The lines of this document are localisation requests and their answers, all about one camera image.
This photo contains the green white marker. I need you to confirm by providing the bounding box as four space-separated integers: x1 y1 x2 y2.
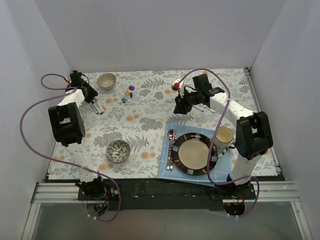
193 106 204 113

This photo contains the lilac capped white marker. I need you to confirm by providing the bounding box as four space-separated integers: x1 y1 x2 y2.
95 99 107 112

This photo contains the peach capped white marker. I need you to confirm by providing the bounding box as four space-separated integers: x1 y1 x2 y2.
206 108 215 114

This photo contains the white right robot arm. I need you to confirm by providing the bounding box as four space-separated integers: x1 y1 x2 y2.
171 74 273 199

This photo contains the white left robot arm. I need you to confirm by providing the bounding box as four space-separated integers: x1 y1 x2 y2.
48 71 107 200

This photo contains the grey tipped white marker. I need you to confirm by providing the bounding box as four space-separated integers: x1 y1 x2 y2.
90 102 100 115

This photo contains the small patterned brown bowl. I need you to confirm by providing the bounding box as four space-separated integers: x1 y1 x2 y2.
97 73 117 90

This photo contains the silver fork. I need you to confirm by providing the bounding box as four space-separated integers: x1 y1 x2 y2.
166 129 178 171

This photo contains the silver spoon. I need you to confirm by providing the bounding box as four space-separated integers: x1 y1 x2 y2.
166 128 175 171

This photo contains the striped rim dinner plate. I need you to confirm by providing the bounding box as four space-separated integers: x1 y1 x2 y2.
170 132 218 176

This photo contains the floral patterned table mat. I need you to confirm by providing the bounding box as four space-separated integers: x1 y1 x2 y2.
48 68 278 181

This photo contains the leaf patterned bowl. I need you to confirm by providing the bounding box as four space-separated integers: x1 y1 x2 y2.
106 140 131 163

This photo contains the blue checked cloth napkin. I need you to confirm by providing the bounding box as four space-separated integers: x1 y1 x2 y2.
157 122 232 187

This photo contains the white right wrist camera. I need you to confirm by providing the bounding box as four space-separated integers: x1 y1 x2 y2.
171 79 185 97

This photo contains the cream mug black handle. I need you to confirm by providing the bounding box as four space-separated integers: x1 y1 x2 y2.
213 126 234 149

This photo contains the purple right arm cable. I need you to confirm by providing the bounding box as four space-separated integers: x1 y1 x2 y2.
178 67 261 218

